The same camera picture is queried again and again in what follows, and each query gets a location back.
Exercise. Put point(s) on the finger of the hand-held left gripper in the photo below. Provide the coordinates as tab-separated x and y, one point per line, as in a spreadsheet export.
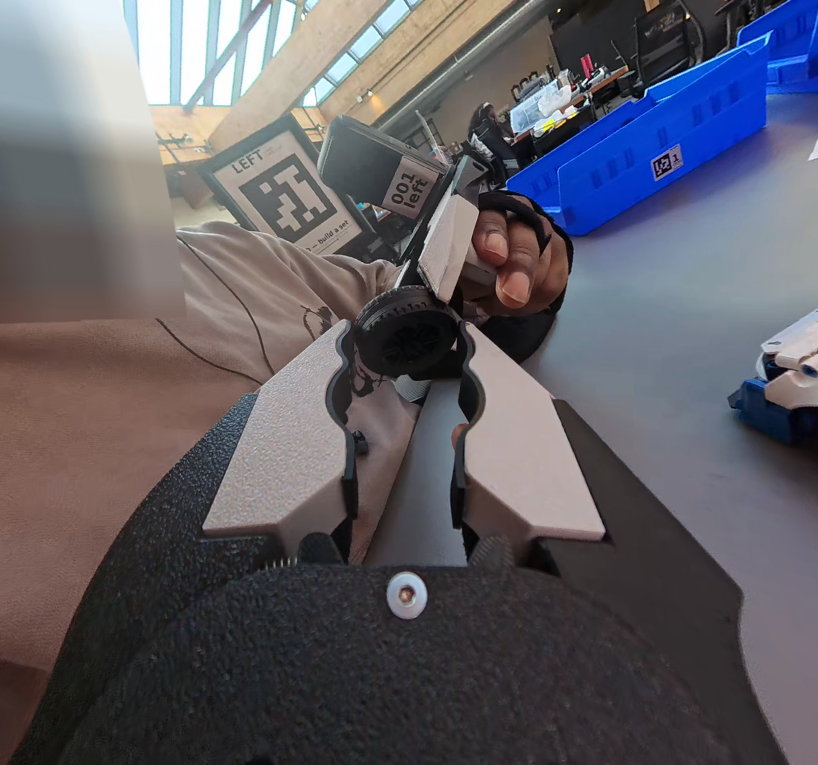
450	247

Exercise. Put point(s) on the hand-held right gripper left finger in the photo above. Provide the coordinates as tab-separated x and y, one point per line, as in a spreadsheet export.
281	458

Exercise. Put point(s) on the large blue plastic bin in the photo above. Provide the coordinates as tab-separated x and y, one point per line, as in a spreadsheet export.
639	157

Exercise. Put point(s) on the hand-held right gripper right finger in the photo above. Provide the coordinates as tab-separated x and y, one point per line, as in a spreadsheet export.
524	458

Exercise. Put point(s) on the clear plastic containers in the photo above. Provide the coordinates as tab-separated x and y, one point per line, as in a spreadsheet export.
549	106

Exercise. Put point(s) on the grey desk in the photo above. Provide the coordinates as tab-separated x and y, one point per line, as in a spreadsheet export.
671	305

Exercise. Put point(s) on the white brick toy car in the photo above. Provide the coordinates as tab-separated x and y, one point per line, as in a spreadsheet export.
786	356

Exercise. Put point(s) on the grey air duct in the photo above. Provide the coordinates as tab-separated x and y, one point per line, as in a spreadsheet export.
485	30

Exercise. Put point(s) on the black toy wheel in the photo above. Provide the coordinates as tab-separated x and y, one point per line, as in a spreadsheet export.
402	336

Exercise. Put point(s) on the black office chair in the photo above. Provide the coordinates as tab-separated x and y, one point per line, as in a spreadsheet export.
661	49
696	4

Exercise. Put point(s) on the person's left forearm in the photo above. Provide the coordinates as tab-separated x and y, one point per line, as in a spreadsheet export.
287	279

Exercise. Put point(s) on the person's beige sweatshirt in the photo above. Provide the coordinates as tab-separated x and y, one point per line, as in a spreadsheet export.
96	426

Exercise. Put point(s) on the person's left hand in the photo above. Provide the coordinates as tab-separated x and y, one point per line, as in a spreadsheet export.
517	260

